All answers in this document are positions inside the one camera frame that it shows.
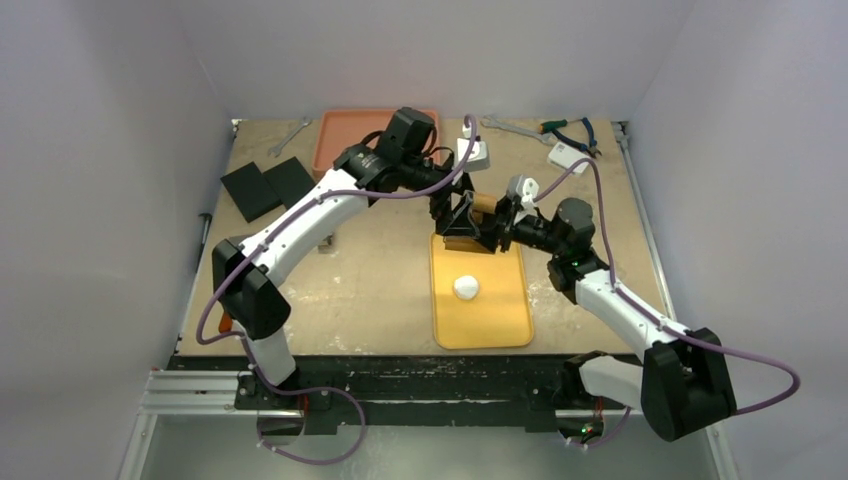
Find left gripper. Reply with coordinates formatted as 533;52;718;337
401;155;481;236

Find wooden dough roller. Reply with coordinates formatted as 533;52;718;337
437;190;498;254

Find white dough ball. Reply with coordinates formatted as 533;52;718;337
452;275;480;301

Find yellow tray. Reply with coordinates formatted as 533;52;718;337
429;234;534;350

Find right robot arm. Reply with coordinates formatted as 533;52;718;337
470;198;737;441

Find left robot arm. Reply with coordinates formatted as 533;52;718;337
196;107;478;409

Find white small box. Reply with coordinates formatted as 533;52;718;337
547;142;589;175

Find right silver wrench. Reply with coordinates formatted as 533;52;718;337
480;115;557;146

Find silver wrench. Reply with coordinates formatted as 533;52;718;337
480;115;557;146
267;117;313;158

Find green blue pliers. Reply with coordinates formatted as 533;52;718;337
537;117;603;159

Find pink tray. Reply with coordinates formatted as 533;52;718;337
311;109;440;181

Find black block right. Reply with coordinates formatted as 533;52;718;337
263;157;316;208

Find black block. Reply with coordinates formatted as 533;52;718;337
220;162;282;223
263;157;316;208

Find left silver wrench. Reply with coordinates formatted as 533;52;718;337
267;117;313;158

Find black block left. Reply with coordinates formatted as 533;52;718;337
220;162;282;223

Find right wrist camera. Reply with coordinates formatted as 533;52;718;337
506;174;540;212

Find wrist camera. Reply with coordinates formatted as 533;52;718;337
456;125;491;173
506;174;540;212

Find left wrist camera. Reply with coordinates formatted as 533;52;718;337
456;125;491;173

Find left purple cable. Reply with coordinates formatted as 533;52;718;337
195;113;480;465

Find purple cable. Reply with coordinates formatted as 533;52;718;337
529;157;802;452
195;113;480;465

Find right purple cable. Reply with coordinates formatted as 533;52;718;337
529;157;802;452

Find metal ring cutter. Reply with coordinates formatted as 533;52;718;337
317;233;336;254

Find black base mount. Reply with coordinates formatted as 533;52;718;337
233;354;627;437

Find aluminium frame rail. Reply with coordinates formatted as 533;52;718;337
118;371;305;479

